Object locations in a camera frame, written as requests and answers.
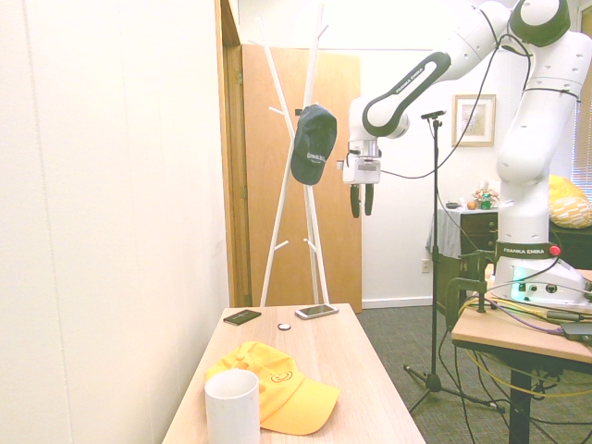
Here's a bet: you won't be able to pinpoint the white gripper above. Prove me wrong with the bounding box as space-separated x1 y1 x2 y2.
341 155 384 219

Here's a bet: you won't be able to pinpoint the navy blue baseball cap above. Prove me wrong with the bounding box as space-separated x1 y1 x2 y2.
290 104 339 188

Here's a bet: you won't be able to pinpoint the yellow smiley baseball cap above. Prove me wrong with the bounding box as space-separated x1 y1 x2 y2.
203 340 342 437

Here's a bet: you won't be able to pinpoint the brown wooden door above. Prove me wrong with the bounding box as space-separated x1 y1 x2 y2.
240 43 364 312

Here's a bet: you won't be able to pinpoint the grey draped cloth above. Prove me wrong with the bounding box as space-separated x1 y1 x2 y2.
425 206 464 258

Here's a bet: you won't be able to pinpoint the black tripod stand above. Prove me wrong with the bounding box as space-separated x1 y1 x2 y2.
401 117 506 415

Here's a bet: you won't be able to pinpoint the white wooden coat rack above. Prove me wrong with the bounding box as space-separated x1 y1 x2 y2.
254 3 331 309

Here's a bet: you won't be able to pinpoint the white smartphone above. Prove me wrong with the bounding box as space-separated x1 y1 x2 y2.
294 303 340 321

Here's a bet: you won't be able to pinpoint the dark wood dresser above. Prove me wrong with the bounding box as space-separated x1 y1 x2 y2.
436 207 501 321

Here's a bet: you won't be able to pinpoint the dried flower decoration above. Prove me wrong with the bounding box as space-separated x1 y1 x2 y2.
471 179 501 207

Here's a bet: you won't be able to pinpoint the black metal clamp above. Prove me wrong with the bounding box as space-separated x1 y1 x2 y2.
445 249 497 332

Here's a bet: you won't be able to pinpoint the black card wallet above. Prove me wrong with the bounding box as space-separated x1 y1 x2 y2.
222 308 264 327

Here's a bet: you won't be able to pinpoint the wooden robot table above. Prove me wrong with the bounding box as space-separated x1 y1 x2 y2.
450 267 592 444

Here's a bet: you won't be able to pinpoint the yellow bean bag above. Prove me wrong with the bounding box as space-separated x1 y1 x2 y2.
547 174 592 218

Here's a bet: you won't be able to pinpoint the yellow patterned cushion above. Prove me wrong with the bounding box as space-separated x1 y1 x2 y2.
549 197 592 229

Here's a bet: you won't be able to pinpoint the window blinds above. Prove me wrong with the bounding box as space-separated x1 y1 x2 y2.
570 96 592 187

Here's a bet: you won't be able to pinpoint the white ceramic mug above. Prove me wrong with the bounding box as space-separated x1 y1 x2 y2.
203 369 262 444

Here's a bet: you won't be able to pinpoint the black box on table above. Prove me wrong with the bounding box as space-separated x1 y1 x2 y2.
561 322 592 342

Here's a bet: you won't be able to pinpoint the brown wooden door frame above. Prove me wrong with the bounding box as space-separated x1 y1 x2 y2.
215 0 253 309

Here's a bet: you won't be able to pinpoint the framed wall picture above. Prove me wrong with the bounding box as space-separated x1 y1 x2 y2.
450 93 498 149

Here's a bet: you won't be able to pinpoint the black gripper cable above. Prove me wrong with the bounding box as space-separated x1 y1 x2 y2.
378 8 534 180

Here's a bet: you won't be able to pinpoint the purple cable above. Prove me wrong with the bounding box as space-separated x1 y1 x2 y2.
484 299 571 335

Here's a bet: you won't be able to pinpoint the yellow cable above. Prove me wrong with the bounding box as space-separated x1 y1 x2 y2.
463 295 592 400

